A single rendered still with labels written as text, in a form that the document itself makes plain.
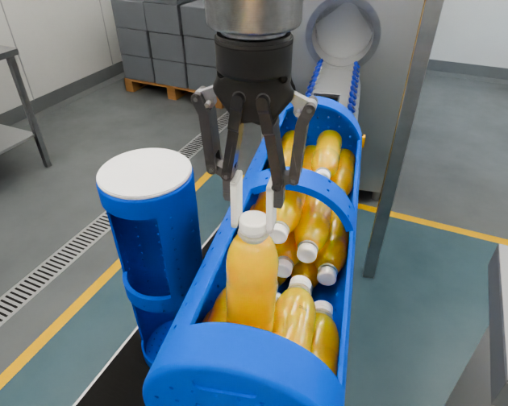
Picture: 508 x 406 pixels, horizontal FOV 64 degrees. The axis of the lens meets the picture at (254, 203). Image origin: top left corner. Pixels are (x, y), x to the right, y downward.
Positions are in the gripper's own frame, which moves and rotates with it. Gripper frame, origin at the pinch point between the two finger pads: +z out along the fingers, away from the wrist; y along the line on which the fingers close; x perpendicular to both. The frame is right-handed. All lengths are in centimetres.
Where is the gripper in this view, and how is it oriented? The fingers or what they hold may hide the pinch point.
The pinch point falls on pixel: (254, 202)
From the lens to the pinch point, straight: 50.3
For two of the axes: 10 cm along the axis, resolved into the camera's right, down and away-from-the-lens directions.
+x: -2.4, 5.7, -7.8
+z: 0.0, 8.1, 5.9
